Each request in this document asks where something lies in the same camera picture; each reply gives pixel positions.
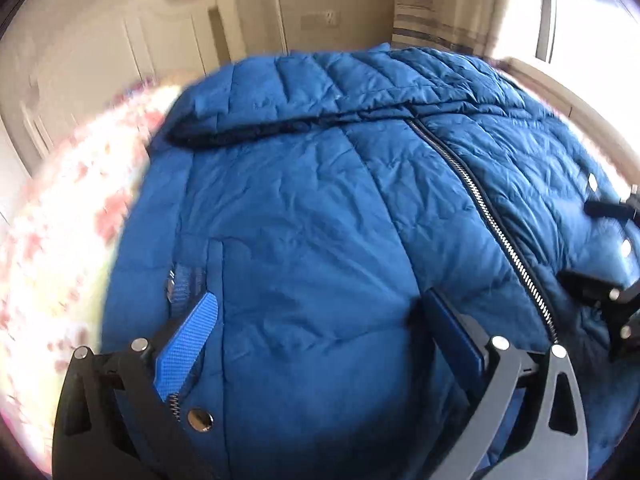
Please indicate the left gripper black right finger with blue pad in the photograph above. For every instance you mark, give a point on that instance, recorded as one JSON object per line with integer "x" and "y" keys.
{"x": 527, "y": 420}

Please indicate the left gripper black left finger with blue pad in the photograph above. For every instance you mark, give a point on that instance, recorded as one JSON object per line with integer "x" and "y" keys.
{"x": 118, "y": 412}

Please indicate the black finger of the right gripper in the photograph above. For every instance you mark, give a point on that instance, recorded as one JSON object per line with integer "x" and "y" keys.
{"x": 623, "y": 210}
{"x": 617, "y": 305}

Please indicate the blue quilted puffer jacket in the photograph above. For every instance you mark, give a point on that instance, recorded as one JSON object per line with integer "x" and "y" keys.
{"x": 318, "y": 196}

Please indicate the floral yellow pink duvet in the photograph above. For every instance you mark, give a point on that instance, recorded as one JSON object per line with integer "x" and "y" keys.
{"x": 57, "y": 253}

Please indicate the patterned beige curtain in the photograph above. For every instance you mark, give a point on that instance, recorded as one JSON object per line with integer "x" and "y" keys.
{"x": 485, "y": 28}

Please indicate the white wooden headboard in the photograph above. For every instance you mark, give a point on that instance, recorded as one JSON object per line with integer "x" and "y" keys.
{"x": 62, "y": 61}

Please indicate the window frame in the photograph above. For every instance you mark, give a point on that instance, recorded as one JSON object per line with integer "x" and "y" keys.
{"x": 587, "y": 47}

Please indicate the wall power socket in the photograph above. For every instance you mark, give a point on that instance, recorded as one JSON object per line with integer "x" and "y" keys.
{"x": 320, "y": 19}

